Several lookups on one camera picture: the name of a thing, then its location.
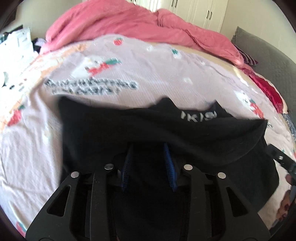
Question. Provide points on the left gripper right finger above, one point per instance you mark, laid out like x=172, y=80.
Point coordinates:
x=210, y=207

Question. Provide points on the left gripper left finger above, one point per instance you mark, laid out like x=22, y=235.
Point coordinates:
x=81, y=208

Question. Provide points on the black sweater orange cuffs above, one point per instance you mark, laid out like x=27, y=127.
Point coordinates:
x=211, y=140

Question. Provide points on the person's right hand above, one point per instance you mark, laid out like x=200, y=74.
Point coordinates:
x=286, y=202

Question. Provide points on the blue patterned pillow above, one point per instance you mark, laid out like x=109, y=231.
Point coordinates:
x=290, y=125

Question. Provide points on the red pillow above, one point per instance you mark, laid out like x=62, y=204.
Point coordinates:
x=269, y=90

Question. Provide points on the grey quilted headboard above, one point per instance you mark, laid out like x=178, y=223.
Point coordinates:
x=273, y=64

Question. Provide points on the striped dark pillow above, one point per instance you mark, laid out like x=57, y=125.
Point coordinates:
x=246, y=57

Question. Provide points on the strawberry print bed sheet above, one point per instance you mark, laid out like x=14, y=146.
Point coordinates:
x=102, y=72

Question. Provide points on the white wardrobe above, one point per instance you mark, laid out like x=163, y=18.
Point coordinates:
x=207, y=14

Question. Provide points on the white drawer cabinet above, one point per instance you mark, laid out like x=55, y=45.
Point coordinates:
x=18, y=44

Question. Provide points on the pink duvet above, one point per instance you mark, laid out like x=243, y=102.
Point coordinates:
x=92, y=19

